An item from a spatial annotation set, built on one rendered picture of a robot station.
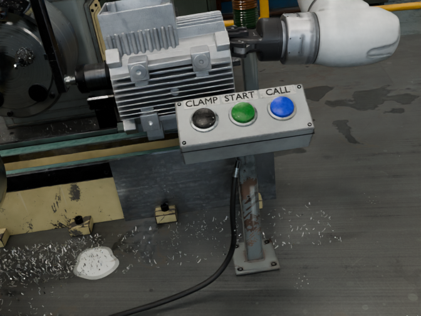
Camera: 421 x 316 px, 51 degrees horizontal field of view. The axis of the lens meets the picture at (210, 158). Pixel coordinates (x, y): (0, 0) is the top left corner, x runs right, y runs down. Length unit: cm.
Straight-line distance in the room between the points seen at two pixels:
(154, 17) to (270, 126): 29
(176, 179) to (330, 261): 30
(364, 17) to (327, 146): 32
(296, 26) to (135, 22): 27
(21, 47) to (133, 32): 36
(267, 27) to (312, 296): 44
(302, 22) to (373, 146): 35
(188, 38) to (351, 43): 27
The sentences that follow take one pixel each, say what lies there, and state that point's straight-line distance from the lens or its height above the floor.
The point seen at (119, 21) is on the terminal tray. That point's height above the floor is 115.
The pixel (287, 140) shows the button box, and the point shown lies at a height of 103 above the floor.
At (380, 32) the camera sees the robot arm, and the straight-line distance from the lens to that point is 84.
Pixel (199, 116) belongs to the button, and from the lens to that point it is 56.
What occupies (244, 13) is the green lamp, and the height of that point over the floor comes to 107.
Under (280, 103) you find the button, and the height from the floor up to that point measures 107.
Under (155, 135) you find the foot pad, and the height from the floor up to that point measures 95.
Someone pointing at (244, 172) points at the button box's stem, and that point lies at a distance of 62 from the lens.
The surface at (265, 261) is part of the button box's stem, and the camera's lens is 72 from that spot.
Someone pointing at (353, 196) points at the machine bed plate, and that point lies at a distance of 87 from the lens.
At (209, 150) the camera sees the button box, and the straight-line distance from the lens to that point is 57.
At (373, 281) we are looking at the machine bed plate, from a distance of 71.
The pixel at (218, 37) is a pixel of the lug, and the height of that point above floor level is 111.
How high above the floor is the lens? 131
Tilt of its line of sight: 30 degrees down
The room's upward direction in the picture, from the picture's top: 8 degrees counter-clockwise
